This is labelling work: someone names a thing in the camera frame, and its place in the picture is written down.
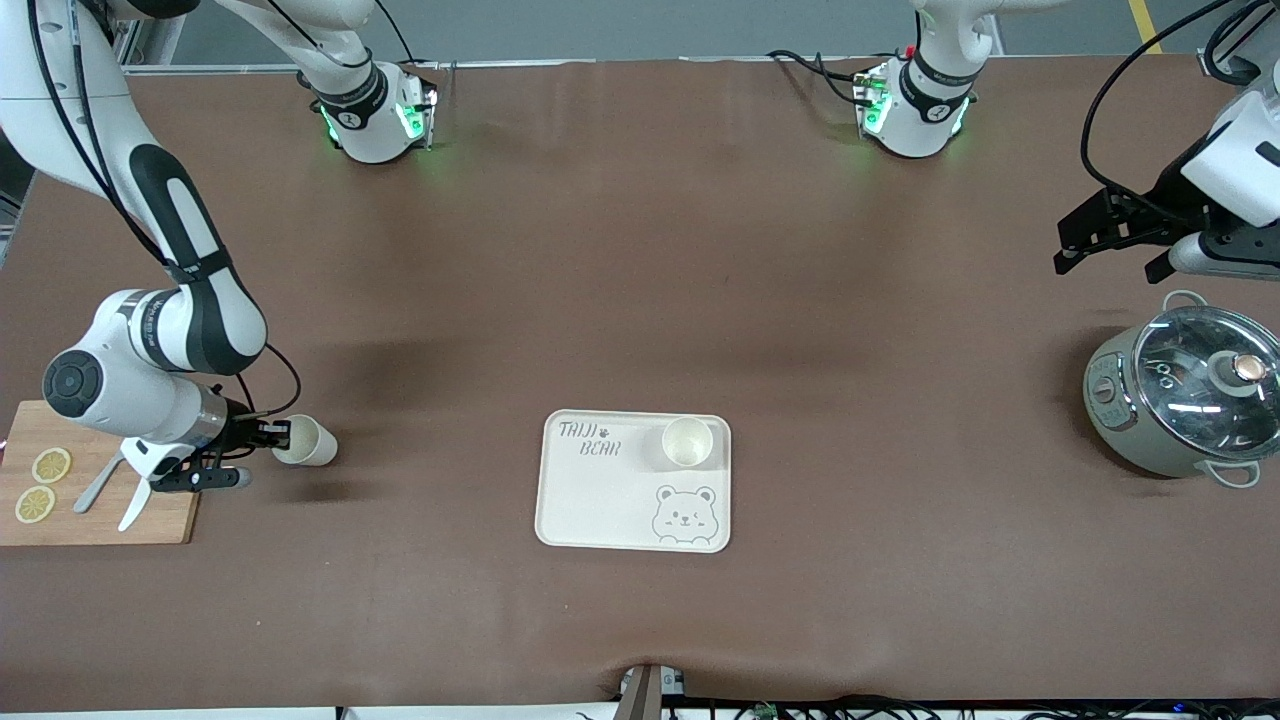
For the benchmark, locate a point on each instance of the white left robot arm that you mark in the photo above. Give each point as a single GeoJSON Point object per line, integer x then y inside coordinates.
{"type": "Point", "coordinates": [920, 110]}

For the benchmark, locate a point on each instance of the grey plastic knife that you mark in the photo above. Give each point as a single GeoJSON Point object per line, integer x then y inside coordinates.
{"type": "Point", "coordinates": [90, 497]}

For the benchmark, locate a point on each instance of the bamboo cutting board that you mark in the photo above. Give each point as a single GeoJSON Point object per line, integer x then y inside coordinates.
{"type": "Point", "coordinates": [100, 530]}

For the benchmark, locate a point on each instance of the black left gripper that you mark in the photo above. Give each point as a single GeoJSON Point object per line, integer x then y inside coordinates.
{"type": "Point", "coordinates": [1166, 203]}

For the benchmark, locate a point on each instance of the aluminium frame profile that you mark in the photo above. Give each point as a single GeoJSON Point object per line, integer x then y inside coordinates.
{"type": "Point", "coordinates": [128, 40]}
{"type": "Point", "coordinates": [1207, 63]}

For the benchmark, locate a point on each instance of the white plastic knife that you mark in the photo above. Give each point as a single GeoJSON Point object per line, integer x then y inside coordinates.
{"type": "Point", "coordinates": [132, 512]}

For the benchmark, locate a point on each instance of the yellow lemon slice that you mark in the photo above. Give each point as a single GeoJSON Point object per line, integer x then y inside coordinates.
{"type": "Point", "coordinates": [35, 504]}
{"type": "Point", "coordinates": [51, 465]}

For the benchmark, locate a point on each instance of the cream tray with bear print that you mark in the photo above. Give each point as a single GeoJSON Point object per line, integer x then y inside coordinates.
{"type": "Point", "coordinates": [590, 510]}

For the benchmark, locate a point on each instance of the sage green electric cooking pot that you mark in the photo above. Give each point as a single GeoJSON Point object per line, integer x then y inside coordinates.
{"type": "Point", "coordinates": [1120, 430]}

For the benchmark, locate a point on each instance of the glass pot lid with knob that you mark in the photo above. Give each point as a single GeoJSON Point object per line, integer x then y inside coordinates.
{"type": "Point", "coordinates": [1180, 400]}

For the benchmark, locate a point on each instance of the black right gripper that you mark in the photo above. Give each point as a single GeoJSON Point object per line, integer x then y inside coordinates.
{"type": "Point", "coordinates": [238, 432]}

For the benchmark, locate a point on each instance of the white plastic cup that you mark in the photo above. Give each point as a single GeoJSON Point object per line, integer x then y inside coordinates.
{"type": "Point", "coordinates": [315, 445]}
{"type": "Point", "coordinates": [688, 445]}

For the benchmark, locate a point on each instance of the silver table edge rail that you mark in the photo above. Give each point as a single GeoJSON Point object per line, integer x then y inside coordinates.
{"type": "Point", "coordinates": [200, 69]}

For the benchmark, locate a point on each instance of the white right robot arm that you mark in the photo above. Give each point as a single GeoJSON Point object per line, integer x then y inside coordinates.
{"type": "Point", "coordinates": [120, 390]}

